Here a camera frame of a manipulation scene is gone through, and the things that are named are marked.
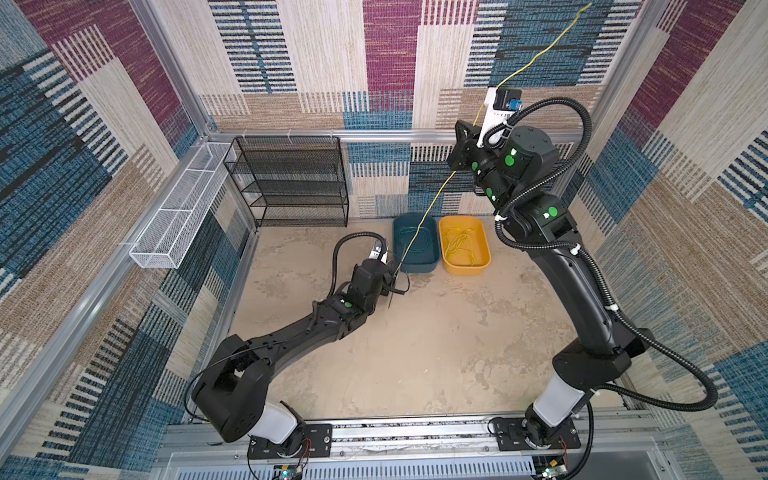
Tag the dark grey spool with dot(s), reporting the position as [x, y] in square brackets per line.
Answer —
[399, 286]

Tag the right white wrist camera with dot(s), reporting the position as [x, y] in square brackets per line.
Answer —
[500, 104]

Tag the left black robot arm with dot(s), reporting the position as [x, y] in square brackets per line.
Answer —
[231, 391]

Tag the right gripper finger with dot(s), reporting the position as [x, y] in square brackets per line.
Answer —
[466, 133]
[459, 158]

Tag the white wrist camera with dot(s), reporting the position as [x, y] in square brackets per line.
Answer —
[379, 252]
[500, 104]

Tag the yellow plastic bin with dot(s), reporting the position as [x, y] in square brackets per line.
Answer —
[464, 244]

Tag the white mesh wall basket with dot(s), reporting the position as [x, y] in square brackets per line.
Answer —
[165, 241]

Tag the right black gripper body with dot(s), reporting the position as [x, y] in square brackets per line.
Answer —
[484, 166]

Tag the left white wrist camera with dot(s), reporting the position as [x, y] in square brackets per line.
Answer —
[379, 252]

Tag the teal plastic bin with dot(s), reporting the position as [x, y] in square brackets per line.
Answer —
[418, 246]

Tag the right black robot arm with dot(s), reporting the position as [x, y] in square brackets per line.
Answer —
[607, 341]

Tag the black wire shelf rack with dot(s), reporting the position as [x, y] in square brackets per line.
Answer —
[291, 181]

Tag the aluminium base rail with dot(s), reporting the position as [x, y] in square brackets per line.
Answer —
[613, 444]

